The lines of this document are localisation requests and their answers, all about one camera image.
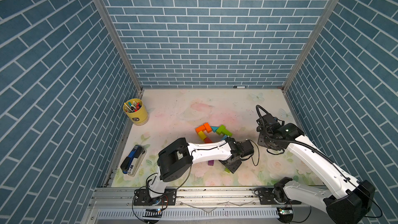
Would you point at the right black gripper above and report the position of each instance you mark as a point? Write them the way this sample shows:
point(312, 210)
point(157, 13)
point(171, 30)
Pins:
point(259, 140)

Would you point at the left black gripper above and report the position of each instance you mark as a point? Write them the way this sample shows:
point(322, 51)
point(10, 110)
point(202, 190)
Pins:
point(232, 169)

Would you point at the red block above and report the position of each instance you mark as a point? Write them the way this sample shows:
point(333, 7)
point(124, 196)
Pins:
point(207, 140)

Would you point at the teal triangle block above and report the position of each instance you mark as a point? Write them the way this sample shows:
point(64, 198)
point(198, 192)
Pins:
point(214, 129)

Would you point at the yellow block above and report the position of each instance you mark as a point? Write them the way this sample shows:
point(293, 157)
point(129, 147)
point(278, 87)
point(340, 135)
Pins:
point(202, 135)

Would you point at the orange block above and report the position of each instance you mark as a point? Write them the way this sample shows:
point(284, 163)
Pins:
point(200, 129)
point(208, 128)

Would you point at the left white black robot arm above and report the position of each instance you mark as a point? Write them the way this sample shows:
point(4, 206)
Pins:
point(180, 156)

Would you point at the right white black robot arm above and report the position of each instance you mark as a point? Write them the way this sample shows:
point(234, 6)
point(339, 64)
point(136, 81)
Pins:
point(346, 200)

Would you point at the floral table mat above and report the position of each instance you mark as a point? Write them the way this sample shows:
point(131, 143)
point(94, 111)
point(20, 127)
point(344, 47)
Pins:
point(176, 114)

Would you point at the blue black stapler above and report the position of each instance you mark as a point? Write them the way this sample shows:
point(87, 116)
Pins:
point(132, 162)

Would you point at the yellow pen cup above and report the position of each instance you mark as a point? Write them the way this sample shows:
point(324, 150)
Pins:
point(136, 111)

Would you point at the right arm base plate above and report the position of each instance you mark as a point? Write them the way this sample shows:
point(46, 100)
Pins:
point(267, 196)

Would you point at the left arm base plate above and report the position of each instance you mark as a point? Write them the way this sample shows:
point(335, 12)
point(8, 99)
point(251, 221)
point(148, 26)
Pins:
point(142, 198)

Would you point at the aluminium front rail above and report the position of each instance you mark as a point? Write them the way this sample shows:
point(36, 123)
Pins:
point(115, 205)

